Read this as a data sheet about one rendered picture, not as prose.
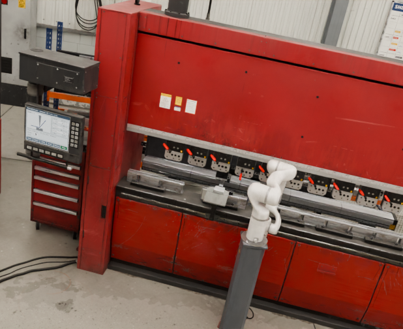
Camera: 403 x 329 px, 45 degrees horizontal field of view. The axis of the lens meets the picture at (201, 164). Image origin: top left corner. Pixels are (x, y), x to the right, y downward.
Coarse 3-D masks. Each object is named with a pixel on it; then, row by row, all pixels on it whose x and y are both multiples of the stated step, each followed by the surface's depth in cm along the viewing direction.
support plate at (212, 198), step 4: (208, 188) 405; (212, 188) 407; (208, 192) 399; (224, 192) 404; (228, 192) 405; (208, 196) 391; (212, 196) 393; (216, 196) 394; (220, 196) 395; (224, 196) 396; (204, 200) 384; (208, 200) 385; (212, 200) 386; (216, 200) 388; (220, 200) 389; (224, 200) 390; (216, 204) 383; (220, 204) 383; (224, 204) 384
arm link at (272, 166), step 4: (272, 160) 361; (276, 160) 362; (268, 164) 361; (272, 164) 359; (276, 164) 358; (268, 168) 361; (272, 168) 359; (276, 168) 357; (272, 172) 362; (280, 184) 368; (284, 184) 370; (280, 188) 368
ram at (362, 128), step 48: (144, 48) 371; (192, 48) 364; (144, 96) 386; (192, 96) 378; (240, 96) 371; (288, 96) 365; (336, 96) 358; (384, 96) 352; (192, 144) 394; (240, 144) 386; (288, 144) 379; (336, 144) 372; (384, 144) 365
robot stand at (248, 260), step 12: (240, 252) 345; (252, 252) 340; (240, 264) 346; (252, 264) 344; (240, 276) 348; (252, 276) 348; (240, 288) 353; (252, 288) 354; (228, 300) 362; (240, 300) 357; (228, 312) 363; (240, 312) 362; (228, 324) 367; (240, 324) 367
